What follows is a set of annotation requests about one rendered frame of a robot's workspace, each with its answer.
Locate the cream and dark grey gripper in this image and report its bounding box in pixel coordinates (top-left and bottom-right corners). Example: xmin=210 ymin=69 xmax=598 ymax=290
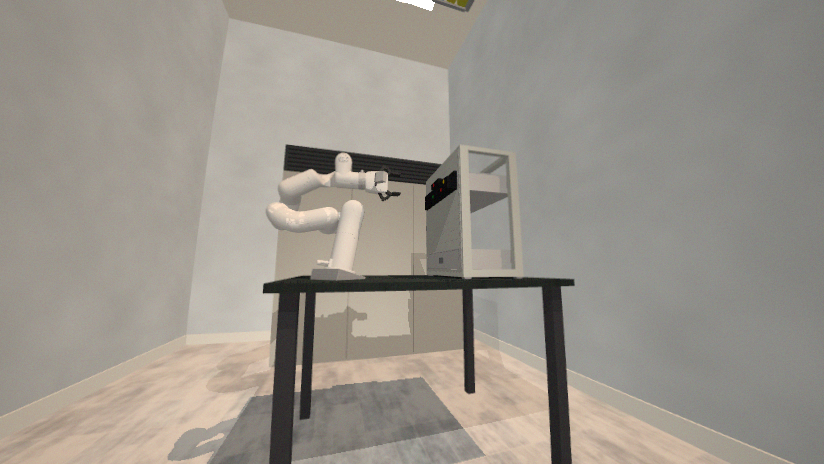
xmin=365 ymin=165 xmax=401 ymax=201

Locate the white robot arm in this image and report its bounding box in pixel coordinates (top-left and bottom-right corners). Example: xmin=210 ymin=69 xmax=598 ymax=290
xmin=266 ymin=153 xmax=365 ymax=274

